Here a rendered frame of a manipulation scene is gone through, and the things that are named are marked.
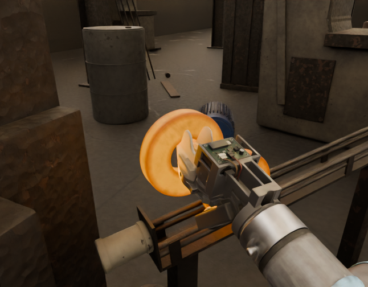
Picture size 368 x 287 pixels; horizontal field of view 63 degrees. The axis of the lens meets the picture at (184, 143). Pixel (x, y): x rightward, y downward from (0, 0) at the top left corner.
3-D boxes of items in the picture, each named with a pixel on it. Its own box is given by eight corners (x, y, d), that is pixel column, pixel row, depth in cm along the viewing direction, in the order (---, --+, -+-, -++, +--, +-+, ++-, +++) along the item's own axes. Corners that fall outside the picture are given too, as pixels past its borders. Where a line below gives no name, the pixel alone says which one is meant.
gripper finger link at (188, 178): (196, 150, 49) (225, 184, 44) (194, 158, 51) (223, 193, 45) (170, 155, 47) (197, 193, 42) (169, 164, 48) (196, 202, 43)
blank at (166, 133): (131, 121, 48) (139, 127, 45) (212, 99, 54) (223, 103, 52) (146, 200, 55) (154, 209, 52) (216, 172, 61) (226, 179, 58)
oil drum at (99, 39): (80, 119, 309) (66, 27, 272) (116, 104, 357) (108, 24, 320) (127, 128, 285) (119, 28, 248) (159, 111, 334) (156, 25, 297)
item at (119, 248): (98, 258, 55) (91, 233, 53) (143, 237, 59) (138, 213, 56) (107, 281, 51) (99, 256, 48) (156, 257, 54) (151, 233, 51)
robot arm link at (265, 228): (295, 255, 39) (246, 281, 35) (272, 228, 42) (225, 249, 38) (318, 218, 35) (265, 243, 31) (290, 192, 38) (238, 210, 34)
